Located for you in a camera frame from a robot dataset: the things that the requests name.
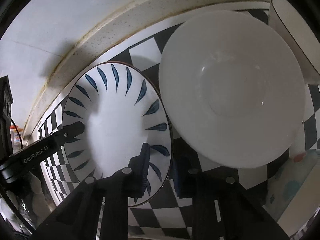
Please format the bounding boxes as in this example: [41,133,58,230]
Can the floral enamel bowl blue rim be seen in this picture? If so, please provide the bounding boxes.
[262,150,320,238]

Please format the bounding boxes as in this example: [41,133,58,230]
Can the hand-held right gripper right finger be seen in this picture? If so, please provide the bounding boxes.
[172,155,292,240]

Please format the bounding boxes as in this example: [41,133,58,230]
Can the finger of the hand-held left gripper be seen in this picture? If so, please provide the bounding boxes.
[61,121,85,143]

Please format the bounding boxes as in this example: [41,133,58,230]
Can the black and white checkered mat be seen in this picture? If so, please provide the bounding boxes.
[37,9,320,238]

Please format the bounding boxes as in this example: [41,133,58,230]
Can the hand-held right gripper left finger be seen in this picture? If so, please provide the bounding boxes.
[30,142,152,240]

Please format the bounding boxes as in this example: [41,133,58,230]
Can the bottle with orange cap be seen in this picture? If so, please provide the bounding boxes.
[10,126,25,146]

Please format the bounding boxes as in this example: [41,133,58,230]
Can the orange lid jar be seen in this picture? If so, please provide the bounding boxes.
[10,117,23,153]

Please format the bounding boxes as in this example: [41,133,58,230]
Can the white plate with blue marks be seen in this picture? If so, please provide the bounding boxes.
[159,10,307,169]

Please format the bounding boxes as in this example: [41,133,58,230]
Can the white bowl with blue leaves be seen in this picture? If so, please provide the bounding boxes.
[61,62,173,207]

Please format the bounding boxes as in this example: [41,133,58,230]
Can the white bowl with dark rim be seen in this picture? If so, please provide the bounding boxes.
[269,0,320,85]

